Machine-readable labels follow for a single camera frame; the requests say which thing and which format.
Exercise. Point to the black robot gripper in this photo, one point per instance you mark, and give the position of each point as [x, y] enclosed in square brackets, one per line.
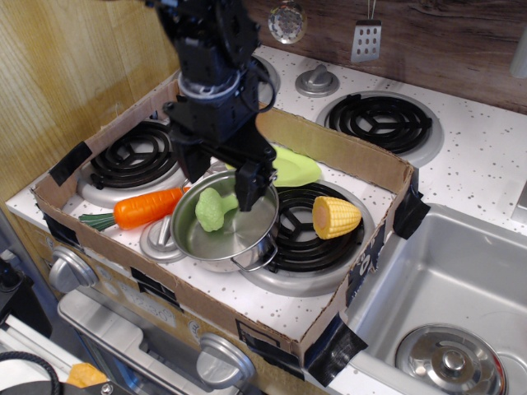
[205, 128]

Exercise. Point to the green toy broccoli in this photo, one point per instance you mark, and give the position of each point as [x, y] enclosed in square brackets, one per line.
[211, 208]

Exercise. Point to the small steel pot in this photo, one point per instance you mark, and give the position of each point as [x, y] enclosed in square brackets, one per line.
[246, 241]

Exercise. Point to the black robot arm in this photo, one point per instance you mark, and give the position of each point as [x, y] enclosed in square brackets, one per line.
[213, 39]

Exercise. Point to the green plastic plate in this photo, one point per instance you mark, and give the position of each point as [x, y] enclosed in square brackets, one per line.
[292, 169]

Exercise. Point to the front left stove burner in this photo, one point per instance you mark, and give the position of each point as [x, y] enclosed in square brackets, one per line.
[142, 161]

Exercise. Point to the stove burner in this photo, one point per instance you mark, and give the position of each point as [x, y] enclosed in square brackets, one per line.
[268, 86]
[392, 121]
[305, 264]
[142, 161]

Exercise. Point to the orange toy carrot with leaves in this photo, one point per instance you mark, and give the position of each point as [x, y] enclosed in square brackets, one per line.
[136, 211]

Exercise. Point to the silver front stove knob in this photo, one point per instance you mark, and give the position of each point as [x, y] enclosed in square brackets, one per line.
[157, 244]

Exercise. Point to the silver stove knob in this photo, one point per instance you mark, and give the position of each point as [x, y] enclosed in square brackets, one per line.
[157, 244]
[317, 82]

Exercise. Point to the back left stove burner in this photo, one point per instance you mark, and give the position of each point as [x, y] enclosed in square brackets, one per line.
[268, 86]

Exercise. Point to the yellow toy corn cob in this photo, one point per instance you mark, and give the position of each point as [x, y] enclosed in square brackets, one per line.
[333, 217]

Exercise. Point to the front right stove burner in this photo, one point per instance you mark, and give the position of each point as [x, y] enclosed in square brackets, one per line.
[305, 264]

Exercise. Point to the silver back stove knob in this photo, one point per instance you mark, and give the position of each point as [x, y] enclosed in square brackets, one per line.
[317, 82]

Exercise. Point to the brown cardboard fence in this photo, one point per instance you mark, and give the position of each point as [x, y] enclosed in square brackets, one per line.
[280, 334]

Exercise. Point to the hanging silver strainer ladle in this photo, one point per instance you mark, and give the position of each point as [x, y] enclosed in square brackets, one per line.
[287, 22]

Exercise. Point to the back right stove burner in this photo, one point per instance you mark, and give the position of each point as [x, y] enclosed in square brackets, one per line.
[392, 121]

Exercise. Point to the left oven knob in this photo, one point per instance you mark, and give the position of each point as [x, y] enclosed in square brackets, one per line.
[69, 271]

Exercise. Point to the oven knob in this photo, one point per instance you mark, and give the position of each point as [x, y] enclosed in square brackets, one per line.
[222, 365]
[69, 271]

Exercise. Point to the hanging silver slotted spatula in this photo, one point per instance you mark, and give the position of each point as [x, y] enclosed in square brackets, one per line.
[367, 37]

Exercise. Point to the right oven knob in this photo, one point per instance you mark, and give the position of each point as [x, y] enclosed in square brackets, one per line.
[222, 365]

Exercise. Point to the yellow sponge piece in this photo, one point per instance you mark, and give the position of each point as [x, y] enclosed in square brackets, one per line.
[83, 375]

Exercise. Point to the steel sink basin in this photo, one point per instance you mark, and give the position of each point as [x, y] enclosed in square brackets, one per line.
[454, 270]

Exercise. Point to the steel pot lid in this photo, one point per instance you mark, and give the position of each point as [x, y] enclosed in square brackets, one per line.
[452, 360]

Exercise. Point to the silver oven door handle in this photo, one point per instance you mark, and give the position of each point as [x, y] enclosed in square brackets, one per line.
[137, 355]

